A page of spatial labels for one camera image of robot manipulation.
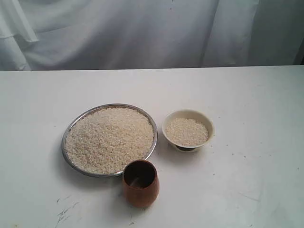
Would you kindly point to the brown wooden cup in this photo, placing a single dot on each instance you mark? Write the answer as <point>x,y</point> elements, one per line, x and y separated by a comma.
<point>140,183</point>

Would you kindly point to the cream ceramic rice bowl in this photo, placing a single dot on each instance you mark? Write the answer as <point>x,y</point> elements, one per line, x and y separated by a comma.
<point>187,130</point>

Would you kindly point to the round steel rice tray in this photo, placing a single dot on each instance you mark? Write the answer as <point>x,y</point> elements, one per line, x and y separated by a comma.
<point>103,140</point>

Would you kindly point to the white backdrop curtain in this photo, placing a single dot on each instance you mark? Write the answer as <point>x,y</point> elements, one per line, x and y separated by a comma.
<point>136,34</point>

